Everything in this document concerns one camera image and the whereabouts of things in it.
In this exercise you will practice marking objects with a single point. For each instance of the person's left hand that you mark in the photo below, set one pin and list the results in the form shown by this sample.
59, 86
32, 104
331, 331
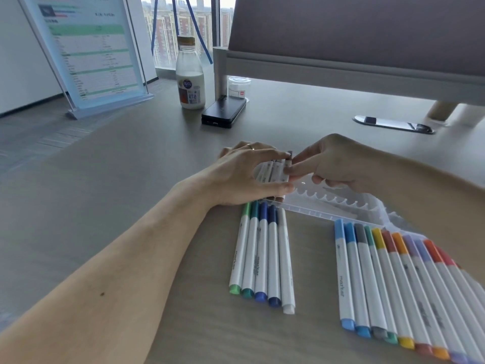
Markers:
227, 181

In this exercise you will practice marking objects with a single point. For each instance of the person's right hand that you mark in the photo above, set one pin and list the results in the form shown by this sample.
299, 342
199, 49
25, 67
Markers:
341, 162

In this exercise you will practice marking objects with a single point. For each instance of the brown-ended white marker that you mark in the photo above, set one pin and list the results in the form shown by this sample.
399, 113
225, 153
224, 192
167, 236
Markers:
262, 172

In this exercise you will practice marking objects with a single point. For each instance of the black-ended white marker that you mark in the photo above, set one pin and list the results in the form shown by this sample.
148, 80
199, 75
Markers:
271, 171

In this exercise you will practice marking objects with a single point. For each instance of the clear plastic marker case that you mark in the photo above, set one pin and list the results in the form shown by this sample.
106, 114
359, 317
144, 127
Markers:
333, 208

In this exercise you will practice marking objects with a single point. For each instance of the blue marker cap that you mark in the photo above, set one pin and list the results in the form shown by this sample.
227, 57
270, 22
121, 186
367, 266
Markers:
263, 212

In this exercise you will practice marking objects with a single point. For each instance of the tan-ended white marker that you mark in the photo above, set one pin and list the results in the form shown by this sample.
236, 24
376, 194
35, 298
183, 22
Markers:
285, 174

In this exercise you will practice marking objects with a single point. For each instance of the sky-blue marker cap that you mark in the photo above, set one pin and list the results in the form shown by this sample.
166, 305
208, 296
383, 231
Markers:
349, 232
339, 228

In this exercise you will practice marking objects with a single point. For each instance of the mint marker cap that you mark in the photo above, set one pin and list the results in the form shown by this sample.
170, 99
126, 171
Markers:
369, 236

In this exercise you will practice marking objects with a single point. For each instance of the yellow marker cap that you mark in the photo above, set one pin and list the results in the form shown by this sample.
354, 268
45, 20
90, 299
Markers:
378, 238

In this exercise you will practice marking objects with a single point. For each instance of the blue-ended white marker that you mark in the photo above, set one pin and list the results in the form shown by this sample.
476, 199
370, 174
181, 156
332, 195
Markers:
261, 261

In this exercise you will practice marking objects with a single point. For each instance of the navy-ended white marker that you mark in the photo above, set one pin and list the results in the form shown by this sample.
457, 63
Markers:
273, 265

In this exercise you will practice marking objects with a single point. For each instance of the lavender marker cap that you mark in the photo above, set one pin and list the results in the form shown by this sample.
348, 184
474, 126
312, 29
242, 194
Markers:
410, 246

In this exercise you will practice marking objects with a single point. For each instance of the periwinkle marker cap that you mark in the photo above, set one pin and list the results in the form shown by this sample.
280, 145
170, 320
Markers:
422, 250

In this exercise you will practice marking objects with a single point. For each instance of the sky-blue-ended white marker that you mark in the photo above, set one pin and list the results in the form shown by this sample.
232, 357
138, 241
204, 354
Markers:
358, 288
345, 284

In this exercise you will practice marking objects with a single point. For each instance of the red-orange marker cap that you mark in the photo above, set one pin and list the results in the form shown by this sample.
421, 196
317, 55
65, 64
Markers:
433, 251

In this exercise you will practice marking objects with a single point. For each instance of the mint-ended white marker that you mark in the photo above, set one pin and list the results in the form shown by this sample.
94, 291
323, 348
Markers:
382, 295

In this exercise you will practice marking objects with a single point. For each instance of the pink marker cap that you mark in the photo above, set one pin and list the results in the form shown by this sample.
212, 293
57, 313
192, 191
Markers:
446, 255

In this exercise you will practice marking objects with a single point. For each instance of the dusty-pink-ended white marker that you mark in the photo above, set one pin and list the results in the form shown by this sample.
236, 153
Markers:
407, 299

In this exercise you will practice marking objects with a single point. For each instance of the orange-tipped white marker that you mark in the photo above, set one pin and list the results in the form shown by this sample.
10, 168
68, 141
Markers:
420, 299

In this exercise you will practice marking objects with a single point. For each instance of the lavender-ended white marker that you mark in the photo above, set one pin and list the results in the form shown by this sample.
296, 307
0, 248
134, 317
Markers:
435, 303

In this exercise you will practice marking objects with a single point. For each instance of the copper-ended white marker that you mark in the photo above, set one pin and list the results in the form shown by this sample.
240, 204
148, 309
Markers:
475, 284

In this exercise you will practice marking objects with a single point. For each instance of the red-tipped white marker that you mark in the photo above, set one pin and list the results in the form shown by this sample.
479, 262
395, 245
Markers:
460, 303

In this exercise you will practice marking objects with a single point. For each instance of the pink-ended white marker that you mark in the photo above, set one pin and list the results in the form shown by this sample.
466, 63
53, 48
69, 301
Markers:
470, 295

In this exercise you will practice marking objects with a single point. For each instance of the person's right forearm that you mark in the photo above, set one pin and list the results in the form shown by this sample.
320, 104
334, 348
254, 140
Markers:
435, 208

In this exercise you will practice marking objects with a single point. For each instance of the person's left forearm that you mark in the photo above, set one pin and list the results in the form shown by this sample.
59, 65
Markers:
94, 291

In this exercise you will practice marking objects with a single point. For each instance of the black rectangular power bank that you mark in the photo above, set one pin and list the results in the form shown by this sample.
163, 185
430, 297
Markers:
223, 111

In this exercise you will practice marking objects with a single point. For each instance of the grey desk shelf riser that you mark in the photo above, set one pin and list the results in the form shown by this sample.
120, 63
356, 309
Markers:
322, 75

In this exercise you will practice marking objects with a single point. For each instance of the small clear jar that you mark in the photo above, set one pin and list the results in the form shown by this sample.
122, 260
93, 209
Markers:
238, 88

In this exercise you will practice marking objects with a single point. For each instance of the white milk bottle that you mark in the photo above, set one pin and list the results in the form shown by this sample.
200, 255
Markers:
190, 83

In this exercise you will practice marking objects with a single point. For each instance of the brown paper cup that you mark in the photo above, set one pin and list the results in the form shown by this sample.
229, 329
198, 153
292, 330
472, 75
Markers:
442, 111

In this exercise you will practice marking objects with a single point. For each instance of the grey desk divider shelf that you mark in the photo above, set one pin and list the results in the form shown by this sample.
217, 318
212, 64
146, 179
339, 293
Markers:
360, 30

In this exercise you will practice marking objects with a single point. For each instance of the white paper cup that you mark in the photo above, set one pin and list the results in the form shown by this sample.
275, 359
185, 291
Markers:
471, 115

